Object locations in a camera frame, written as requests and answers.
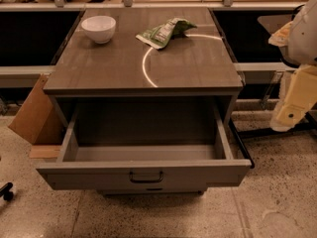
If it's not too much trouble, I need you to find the black top drawer handle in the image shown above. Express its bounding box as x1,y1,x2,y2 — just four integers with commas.
129,172,164,183

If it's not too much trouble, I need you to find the black lower drawer handle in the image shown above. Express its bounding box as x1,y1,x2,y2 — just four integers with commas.
146,188,162,191

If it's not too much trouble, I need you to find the grey top drawer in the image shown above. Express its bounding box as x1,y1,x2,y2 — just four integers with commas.
37,103,251,194

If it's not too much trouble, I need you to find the black caster wheel left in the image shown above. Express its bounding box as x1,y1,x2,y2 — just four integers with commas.
0,182,14,201

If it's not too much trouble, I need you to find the black chair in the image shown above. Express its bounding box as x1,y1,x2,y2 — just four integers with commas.
237,4,317,141

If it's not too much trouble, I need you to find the black drawer handle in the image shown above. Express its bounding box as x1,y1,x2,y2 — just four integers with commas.
146,188,162,191
129,172,164,183

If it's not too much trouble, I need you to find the brown cardboard box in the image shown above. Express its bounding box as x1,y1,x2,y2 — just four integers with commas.
9,74,64,159

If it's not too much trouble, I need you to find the white ceramic bowl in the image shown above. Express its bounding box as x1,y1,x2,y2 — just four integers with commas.
81,16,116,44

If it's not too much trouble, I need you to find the green snack bag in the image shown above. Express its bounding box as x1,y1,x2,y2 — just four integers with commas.
136,18,196,50

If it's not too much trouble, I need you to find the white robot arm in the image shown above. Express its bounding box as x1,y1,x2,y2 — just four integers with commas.
268,0,317,132

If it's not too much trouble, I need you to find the grey drawer cabinet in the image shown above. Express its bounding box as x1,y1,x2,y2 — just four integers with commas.
43,6,256,196

